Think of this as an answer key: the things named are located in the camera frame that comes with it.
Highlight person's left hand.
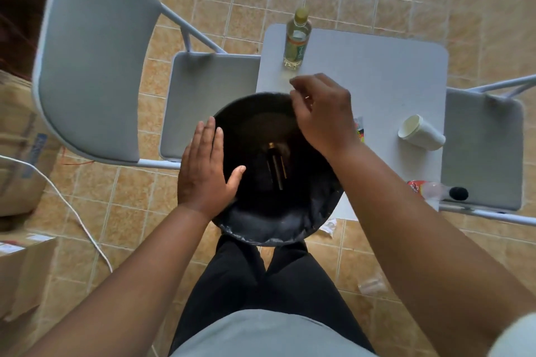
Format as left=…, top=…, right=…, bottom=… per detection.
left=177, top=116, right=247, bottom=219

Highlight person's right hand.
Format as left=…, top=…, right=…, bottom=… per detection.
left=289, top=73, right=363, bottom=160

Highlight black bin with liner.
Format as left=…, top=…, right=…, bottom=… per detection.
left=211, top=92, right=345, bottom=248

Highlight yellow-capped tea bottle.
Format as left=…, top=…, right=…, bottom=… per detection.
left=283, top=7, right=313, bottom=71

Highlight white paper cup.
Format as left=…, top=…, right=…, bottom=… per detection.
left=397, top=114, right=447, bottom=152

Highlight small red-label bottle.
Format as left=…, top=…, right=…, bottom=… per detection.
left=407, top=180, right=470, bottom=204

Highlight person's left forearm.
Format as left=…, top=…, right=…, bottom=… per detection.
left=23, top=201, right=210, bottom=357

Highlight person's right forearm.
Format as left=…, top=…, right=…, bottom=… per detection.
left=326, top=139, right=536, bottom=357

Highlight small grey folding table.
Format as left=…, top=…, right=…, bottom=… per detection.
left=255, top=23, right=449, bottom=221

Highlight black trousers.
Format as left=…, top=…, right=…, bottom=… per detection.
left=169, top=235, right=376, bottom=356

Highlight grey padded folding chair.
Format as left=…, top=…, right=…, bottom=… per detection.
left=31, top=0, right=262, bottom=171
left=438, top=74, right=536, bottom=228

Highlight light grey t-shirt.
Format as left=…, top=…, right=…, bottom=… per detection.
left=170, top=309, right=536, bottom=357

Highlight brown cardboard box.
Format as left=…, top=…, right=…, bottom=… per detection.
left=0, top=70, right=63, bottom=218
left=0, top=230, right=58, bottom=323

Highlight dark wooden door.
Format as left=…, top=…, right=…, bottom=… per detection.
left=0, top=0, right=63, bottom=81

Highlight thin red wire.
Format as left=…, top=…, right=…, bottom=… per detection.
left=61, top=146, right=95, bottom=167

